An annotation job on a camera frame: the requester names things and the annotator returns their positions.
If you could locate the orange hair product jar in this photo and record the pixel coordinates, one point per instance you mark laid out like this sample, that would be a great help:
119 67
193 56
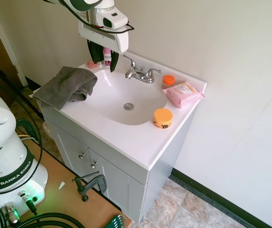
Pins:
162 118

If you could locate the green hex key set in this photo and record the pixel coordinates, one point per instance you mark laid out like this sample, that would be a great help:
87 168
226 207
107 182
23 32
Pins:
115 222

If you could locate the metal sink drain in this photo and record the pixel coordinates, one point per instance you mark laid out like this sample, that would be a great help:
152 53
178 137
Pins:
129 106

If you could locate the black C-clamp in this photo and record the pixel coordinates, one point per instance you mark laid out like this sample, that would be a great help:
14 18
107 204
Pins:
101 183

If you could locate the black baseboard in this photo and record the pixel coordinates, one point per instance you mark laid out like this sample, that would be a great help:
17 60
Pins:
209 192

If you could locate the small jar with orange lid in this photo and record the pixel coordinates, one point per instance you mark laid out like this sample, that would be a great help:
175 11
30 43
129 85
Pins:
168 80

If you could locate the grey towel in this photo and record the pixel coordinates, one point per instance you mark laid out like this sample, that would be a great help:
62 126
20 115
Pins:
64 85

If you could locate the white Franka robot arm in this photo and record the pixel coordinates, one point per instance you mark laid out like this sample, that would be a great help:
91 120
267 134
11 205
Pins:
2 142

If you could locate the white paper scrap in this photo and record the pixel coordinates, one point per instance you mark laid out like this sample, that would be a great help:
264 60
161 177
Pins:
61 185

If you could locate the white sink vanity top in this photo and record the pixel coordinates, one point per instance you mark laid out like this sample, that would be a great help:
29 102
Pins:
117 140

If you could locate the pink deodorant stick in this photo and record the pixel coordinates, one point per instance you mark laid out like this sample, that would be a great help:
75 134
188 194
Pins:
107 57

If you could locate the white door frame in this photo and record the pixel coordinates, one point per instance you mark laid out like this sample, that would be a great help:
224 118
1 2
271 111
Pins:
10 47

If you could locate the pink wipes pack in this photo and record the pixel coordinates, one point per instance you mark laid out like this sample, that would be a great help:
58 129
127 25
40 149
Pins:
183 95

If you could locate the metal cabinet knob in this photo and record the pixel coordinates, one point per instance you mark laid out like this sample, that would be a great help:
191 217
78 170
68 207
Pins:
81 156
94 165

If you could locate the grey vanity cabinet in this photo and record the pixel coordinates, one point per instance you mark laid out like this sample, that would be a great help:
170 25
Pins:
117 175

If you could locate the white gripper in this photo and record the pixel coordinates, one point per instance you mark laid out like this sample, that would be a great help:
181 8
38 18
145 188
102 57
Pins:
102 38

